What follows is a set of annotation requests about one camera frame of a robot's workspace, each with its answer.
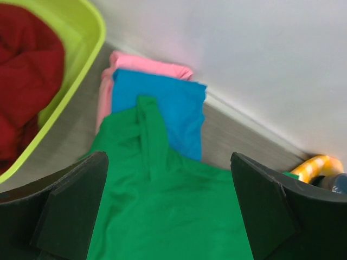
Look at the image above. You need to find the lime green plastic basin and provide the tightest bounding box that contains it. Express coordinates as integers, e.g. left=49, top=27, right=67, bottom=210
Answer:
left=1, top=1, right=106, bottom=183

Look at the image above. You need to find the orange checkered cloth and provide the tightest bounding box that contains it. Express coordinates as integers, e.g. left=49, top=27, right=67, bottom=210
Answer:
left=290, top=155, right=344, bottom=184

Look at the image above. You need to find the blue t shirt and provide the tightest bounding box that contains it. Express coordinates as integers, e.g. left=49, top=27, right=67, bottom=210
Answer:
left=111, top=69, right=207, bottom=160

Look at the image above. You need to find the dark blue ceramic bowl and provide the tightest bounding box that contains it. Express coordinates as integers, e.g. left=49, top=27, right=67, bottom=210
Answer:
left=319, top=173, right=347, bottom=194

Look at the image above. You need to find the pink t shirt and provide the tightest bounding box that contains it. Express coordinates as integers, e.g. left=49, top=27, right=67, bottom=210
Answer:
left=95, top=51, right=194, bottom=133

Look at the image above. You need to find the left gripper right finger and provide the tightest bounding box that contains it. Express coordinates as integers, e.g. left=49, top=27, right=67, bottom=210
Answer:
left=230, top=152, right=346, bottom=259

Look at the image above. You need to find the green t shirt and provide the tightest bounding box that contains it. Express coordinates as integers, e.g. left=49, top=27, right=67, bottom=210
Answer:
left=87, top=96, right=252, bottom=259

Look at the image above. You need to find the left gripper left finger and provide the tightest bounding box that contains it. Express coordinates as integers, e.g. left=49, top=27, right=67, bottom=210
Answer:
left=1, top=152, right=108, bottom=259

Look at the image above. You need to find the red t shirt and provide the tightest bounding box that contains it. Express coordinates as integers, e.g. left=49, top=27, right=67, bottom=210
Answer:
left=1, top=3, right=65, bottom=173

